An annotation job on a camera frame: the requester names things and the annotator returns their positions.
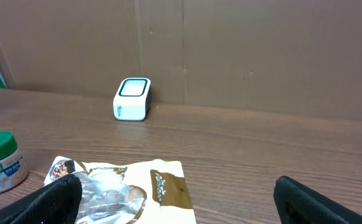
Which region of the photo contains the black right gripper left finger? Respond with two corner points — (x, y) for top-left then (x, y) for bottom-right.
(0, 174), (82, 224)

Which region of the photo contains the green lid seasoning jar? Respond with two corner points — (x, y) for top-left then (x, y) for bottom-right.
(0, 131), (28, 193)

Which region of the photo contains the cream brown snack pouch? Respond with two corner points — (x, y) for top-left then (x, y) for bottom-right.
(44, 156), (196, 224)

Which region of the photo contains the white barcode scanner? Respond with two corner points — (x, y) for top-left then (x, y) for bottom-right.
(113, 77), (151, 121)

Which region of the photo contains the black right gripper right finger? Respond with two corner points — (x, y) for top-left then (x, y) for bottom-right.
(274, 176), (362, 224)

